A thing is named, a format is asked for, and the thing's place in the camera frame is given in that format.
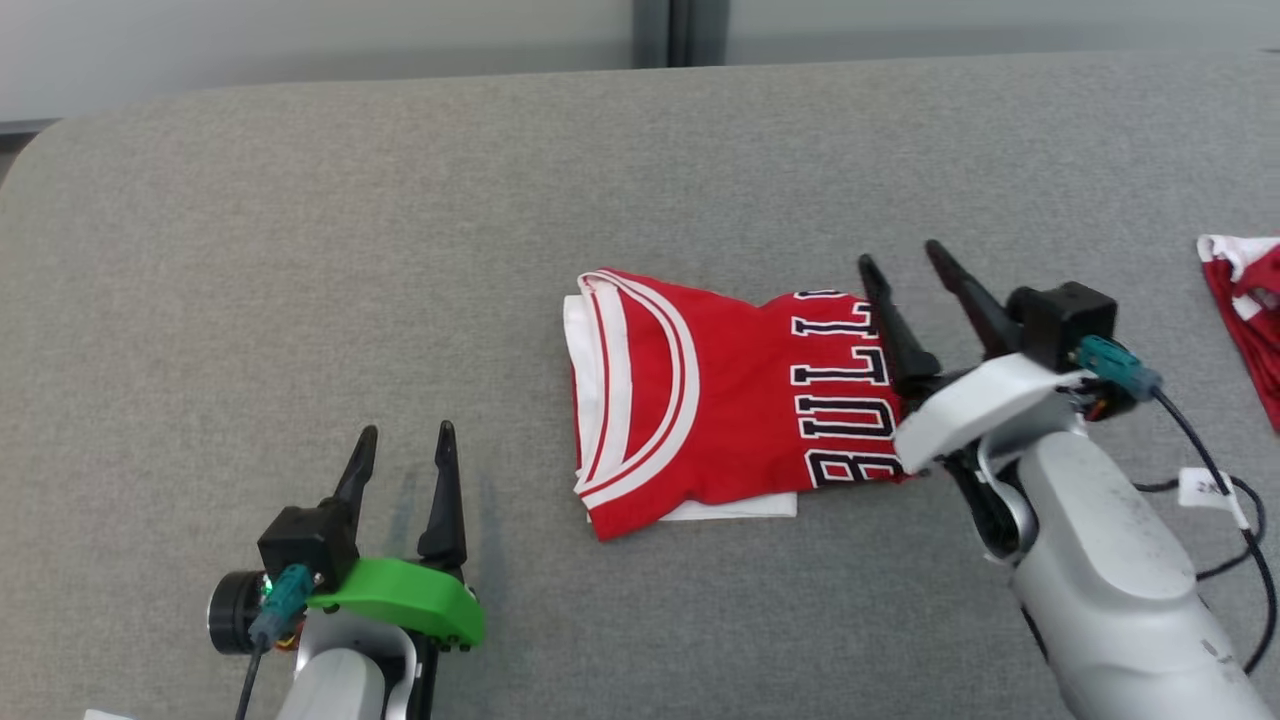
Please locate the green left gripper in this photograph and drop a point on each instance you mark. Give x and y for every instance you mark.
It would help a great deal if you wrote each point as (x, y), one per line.
(410, 595)

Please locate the black cylindrical wrist part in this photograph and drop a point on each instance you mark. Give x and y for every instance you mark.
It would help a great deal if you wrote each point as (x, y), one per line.
(232, 612)

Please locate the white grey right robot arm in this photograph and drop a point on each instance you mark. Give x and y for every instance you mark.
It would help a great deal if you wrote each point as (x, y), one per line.
(1100, 600)

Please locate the red and white basketball jersey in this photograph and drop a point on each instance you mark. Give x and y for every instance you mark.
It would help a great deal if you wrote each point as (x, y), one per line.
(720, 400)

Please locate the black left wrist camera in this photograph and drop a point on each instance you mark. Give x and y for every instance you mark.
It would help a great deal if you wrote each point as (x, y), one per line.
(305, 545)

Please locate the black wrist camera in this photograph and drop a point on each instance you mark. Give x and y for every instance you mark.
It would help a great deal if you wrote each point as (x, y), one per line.
(1060, 320)
(305, 545)

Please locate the crumpled red white garment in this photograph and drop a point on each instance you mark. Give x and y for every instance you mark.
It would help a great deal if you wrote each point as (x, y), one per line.
(1262, 340)

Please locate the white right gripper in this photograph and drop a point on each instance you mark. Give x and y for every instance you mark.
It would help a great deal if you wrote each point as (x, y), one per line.
(980, 405)

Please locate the grey fabric table cover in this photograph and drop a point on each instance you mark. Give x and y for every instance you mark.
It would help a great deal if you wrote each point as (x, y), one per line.
(300, 250)

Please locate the grey metal partition post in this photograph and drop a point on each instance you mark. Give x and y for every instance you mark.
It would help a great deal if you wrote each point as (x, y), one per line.
(680, 30)

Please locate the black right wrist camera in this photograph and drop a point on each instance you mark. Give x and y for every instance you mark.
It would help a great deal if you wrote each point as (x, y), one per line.
(1060, 320)

